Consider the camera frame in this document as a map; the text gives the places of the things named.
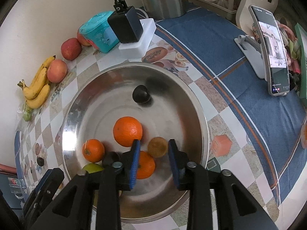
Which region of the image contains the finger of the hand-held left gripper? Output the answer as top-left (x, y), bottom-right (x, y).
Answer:
top-left (36, 168), bottom-right (65, 209)
top-left (21, 192), bottom-right (40, 224)

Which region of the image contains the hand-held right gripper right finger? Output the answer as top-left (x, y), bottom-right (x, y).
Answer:
top-left (168, 138), bottom-right (279, 230)

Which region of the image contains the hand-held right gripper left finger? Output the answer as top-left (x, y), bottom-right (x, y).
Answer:
top-left (30, 139), bottom-right (141, 230)

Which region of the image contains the small orange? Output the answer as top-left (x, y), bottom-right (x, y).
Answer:
top-left (135, 150), bottom-right (156, 180)
top-left (82, 139), bottom-right (105, 163)

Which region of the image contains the dark plum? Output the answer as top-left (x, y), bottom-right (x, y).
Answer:
top-left (132, 85), bottom-right (152, 105)
top-left (102, 151), bottom-right (120, 168)

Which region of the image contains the brown kiwi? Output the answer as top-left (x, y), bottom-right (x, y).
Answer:
top-left (147, 136), bottom-right (169, 159)

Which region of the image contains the large orange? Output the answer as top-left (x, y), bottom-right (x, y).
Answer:
top-left (113, 116), bottom-right (143, 148)

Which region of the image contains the clear glass mug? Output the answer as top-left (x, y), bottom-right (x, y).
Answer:
top-left (7, 176), bottom-right (27, 199)

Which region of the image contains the bag of green fruit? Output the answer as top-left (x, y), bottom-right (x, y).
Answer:
top-left (18, 103), bottom-right (35, 122)

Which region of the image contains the yellow banana bunch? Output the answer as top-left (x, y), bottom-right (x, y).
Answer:
top-left (17, 55), bottom-right (56, 109)

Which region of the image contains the pale red peach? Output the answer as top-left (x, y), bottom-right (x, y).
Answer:
top-left (47, 59), bottom-right (68, 84)

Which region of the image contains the white power strip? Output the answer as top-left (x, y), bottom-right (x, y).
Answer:
top-left (119, 18), bottom-right (156, 58)

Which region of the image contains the red apple behind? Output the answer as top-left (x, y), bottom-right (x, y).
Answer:
top-left (61, 38), bottom-right (82, 61)

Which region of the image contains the red apple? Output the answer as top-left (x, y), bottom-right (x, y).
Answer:
top-left (61, 38), bottom-right (82, 61)
top-left (77, 30), bottom-right (93, 47)

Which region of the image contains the red apple right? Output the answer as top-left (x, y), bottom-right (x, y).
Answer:
top-left (77, 30), bottom-right (93, 47)

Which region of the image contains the teal plastic box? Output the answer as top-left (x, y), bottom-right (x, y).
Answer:
top-left (79, 11), bottom-right (120, 53)

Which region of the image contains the white phone stand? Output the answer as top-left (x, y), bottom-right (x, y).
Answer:
top-left (234, 34), bottom-right (271, 79)

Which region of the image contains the black power adapter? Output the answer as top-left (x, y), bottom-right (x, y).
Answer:
top-left (107, 1), bottom-right (144, 44)

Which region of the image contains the smartphone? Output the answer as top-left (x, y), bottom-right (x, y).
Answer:
top-left (248, 5), bottom-right (291, 97)

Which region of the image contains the beige plastic basket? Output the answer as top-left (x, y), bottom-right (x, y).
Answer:
top-left (187, 0), bottom-right (238, 21)

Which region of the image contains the colourful fabric bundle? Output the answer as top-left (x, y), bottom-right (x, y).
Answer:
top-left (276, 17), bottom-right (301, 77)

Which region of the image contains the green box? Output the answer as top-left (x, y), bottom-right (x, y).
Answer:
top-left (295, 23), bottom-right (307, 99)

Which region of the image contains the white chair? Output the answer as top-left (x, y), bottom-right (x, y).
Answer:
top-left (228, 0), bottom-right (280, 27)

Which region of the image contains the white cable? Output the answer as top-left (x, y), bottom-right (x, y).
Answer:
top-left (134, 7), bottom-right (148, 20)

